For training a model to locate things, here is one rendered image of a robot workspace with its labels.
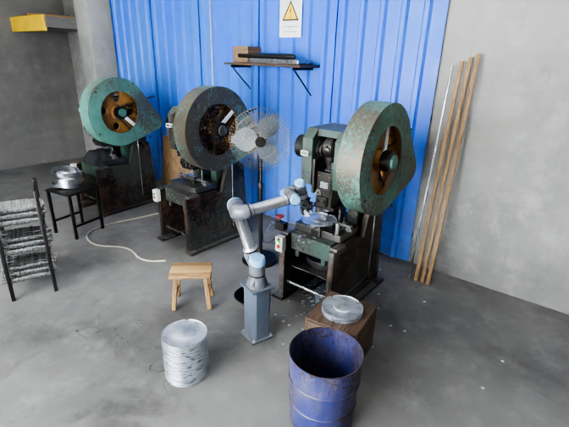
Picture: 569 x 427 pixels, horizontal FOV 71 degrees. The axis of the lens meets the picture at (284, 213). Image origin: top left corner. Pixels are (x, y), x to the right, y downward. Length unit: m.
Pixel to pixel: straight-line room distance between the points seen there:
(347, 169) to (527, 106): 1.76
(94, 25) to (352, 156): 5.57
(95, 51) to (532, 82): 6.07
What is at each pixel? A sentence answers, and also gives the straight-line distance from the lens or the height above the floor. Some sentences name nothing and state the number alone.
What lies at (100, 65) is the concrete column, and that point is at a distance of 7.44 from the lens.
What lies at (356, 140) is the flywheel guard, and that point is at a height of 1.52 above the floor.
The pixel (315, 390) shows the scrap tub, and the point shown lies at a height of 0.38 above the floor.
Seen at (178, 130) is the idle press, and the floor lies 1.35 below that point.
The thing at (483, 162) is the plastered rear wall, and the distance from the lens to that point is 3.98.
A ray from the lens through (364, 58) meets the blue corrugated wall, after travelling 4.29.
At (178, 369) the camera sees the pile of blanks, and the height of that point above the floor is 0.15.
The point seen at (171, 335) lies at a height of 0.31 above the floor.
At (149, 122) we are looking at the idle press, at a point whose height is 1.17.
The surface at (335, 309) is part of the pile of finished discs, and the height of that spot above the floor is 0.39.
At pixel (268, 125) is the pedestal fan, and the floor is 1.43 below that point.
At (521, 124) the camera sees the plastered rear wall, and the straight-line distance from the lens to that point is 3.88.
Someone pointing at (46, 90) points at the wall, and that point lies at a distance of 8.87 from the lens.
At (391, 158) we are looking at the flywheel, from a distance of 2.93.
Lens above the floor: 2.00
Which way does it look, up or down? 21 degrees down
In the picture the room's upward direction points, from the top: 2 degrees clockwise
